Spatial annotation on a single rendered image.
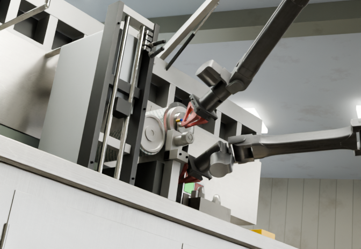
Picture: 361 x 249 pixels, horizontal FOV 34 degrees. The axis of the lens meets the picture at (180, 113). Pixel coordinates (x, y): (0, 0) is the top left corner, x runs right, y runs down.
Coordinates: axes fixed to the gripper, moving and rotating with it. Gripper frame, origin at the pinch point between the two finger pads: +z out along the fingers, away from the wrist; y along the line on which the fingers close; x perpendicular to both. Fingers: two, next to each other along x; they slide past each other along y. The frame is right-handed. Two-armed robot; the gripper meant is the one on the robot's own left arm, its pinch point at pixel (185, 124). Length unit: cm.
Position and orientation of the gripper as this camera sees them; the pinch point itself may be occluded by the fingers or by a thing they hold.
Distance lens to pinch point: 190.7
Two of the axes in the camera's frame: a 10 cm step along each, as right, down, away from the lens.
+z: -7.0, 6.5, 3.0
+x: -3.3, -6.6, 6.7
